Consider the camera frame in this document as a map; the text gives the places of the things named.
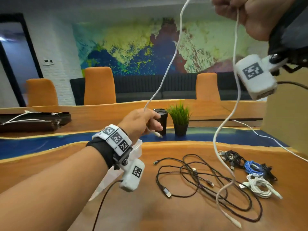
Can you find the person's left hand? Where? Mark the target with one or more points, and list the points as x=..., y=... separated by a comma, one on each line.
x=137, y=122

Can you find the person's right hand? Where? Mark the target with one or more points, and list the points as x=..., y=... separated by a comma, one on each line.
x=255, y=14

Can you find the clear plastic organizer box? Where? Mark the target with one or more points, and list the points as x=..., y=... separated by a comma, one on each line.
x=134, y=149

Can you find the black cylinder pot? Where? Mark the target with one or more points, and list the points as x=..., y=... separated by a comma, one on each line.
x=163, y=122

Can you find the black sofa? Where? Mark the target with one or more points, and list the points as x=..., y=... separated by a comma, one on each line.
x=144, y=86

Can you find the black right wristband with marker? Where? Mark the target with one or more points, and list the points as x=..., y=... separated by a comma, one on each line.
x=293, y=33

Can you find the green potted plant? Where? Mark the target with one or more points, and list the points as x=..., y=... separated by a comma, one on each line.
x=180, y=129

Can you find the black left wristband with markers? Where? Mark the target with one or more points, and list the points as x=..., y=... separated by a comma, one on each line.
x=101, y=149

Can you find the tall orange chair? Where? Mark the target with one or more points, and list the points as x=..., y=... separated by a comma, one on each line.
x=99, y=86

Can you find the dark brown leather case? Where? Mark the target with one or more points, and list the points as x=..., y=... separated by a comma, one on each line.
x=29, y=127

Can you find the brown cardboard sheet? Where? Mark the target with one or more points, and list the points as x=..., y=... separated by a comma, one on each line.
x=288, y=117

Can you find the colourful abstract wall painting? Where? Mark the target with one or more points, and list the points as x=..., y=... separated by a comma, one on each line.
x=120, y=45

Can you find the white wall switch panel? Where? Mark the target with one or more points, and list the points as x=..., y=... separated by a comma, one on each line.
x=48, y=62

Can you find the black door frame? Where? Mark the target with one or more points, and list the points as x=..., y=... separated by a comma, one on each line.
x=12, y=17

